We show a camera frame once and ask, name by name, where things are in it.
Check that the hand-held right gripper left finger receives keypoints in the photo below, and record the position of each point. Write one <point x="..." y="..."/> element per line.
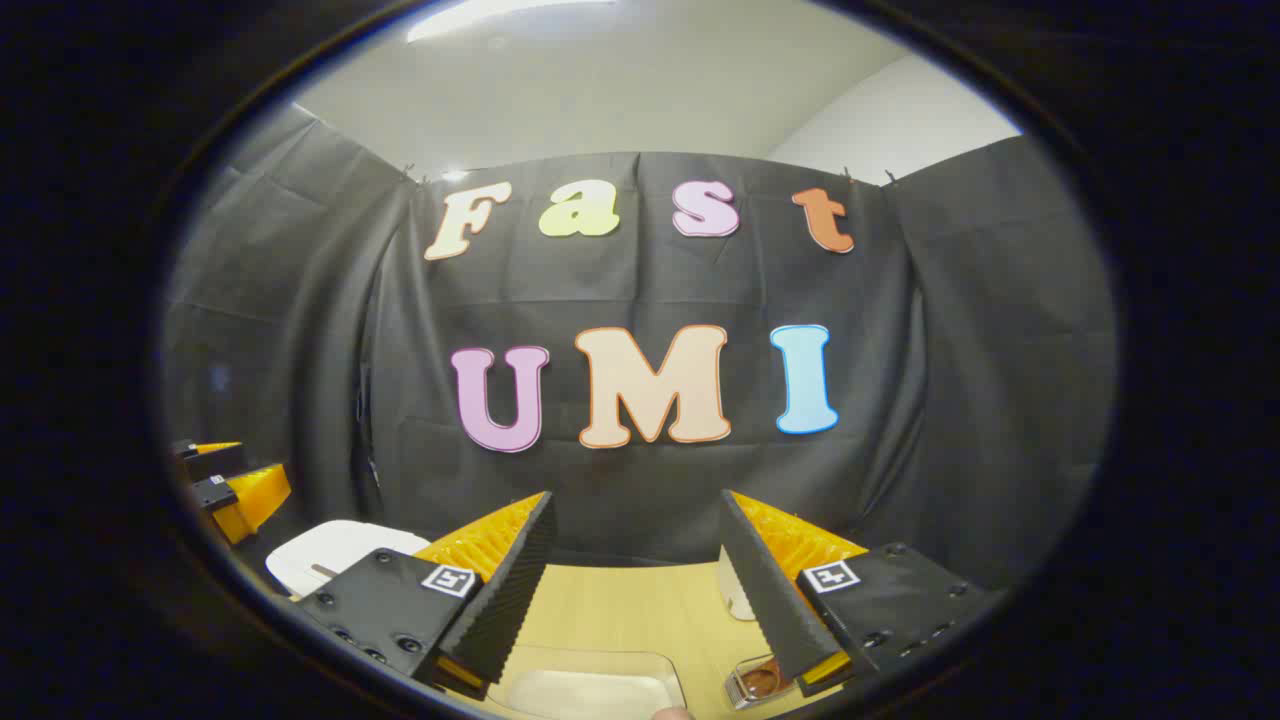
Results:
<point x="505" y="610"/>

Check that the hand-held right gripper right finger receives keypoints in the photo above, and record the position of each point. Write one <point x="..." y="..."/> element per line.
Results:
<point x="765" y="600"/>

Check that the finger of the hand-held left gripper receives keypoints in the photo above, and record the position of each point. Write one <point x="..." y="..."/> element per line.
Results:
<point x="215" y="463"/>
<point x="255" y="500"/>

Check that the brown wooden spoon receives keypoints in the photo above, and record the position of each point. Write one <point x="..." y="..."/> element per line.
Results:
<point x="765" y="680"/>

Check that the white rice cooker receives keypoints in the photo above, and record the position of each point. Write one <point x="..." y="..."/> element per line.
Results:
<point x="340" y="550"/>

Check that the white toaster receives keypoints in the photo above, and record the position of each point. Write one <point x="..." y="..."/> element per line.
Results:
<point x="735" y="590"/>

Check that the clear plastic container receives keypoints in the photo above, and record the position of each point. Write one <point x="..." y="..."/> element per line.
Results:
<point x="600" y="658"/>

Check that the black backdrop cloth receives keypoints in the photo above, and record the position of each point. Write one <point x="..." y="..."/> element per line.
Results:
<point x="650" y="480"/>

